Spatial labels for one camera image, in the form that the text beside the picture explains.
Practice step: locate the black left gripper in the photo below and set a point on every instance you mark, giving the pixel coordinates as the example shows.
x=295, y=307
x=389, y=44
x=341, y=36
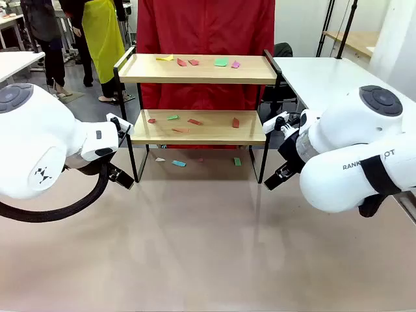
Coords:
x=81, y=167

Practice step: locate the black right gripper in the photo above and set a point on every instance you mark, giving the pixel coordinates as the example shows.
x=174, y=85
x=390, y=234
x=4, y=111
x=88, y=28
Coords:
x=292, y=152

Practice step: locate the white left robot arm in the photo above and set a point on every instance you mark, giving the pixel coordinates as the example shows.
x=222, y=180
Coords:
x=39, y=139

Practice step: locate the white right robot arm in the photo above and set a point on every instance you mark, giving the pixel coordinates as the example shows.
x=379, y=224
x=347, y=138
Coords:
x=351, y=130

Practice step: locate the beige paper scrap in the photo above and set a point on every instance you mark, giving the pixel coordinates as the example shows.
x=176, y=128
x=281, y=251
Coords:
x=160, y=159

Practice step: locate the small green paper scrap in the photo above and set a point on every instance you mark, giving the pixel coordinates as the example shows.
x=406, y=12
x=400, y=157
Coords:
x=173, y=117
x=237, y=161

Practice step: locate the teal paper scrap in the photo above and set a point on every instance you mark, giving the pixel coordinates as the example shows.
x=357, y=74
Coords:
x=179, y=163

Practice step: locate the orange paper scrap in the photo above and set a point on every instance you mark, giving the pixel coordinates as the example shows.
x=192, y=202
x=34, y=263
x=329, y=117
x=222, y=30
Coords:
x=180, y=130

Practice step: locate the large white table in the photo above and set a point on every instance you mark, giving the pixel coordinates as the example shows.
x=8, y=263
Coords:
x=318, y=81

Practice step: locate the purple paper scrap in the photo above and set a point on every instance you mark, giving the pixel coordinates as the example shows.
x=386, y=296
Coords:
x=236, y=64

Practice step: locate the yellow paper scrap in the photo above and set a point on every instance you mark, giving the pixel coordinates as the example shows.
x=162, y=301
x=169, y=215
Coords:
x=164, y=58

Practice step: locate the black office chair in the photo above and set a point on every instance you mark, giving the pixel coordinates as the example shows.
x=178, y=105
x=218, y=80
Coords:
x=283, y=50

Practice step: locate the large green paper scrap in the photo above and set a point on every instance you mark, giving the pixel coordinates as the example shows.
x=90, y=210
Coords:
x=221, y=61

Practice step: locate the person in yellow apron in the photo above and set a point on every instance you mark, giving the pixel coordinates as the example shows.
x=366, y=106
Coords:
x=102, y=39

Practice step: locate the black tripod stand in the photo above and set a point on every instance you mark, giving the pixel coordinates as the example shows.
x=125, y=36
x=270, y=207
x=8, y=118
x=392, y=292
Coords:
x=325, y=29

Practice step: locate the light wooden desk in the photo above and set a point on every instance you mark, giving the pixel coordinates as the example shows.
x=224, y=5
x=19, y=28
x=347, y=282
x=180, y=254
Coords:
x=354, y=40

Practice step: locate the small white table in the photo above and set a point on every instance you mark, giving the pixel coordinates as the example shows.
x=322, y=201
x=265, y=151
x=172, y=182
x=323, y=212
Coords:
x=16, y=63

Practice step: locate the black stand pole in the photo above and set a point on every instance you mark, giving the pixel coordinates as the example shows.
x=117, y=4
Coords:
x=344, y=29

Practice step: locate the person in red jacket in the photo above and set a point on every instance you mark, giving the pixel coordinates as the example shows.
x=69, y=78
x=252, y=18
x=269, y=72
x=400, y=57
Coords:
x=204, y=29

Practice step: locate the person in dark clothes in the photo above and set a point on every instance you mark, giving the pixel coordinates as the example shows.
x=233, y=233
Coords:
x=42, y=22

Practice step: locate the white background desk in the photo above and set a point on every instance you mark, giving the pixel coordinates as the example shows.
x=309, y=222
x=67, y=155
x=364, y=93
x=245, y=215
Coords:
x=9, y=21

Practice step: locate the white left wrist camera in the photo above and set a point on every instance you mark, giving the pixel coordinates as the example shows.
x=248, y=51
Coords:
x=122, y=123

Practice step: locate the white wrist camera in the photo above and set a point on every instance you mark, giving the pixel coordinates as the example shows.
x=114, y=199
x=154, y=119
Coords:
x=274, y=122
x=122, y=123

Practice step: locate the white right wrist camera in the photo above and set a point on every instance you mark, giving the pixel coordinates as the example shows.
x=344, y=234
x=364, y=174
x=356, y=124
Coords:
x=274, y=122

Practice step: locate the two-tier wooden shelf black frame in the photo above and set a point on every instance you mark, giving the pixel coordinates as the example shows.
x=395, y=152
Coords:
x=195, y=76

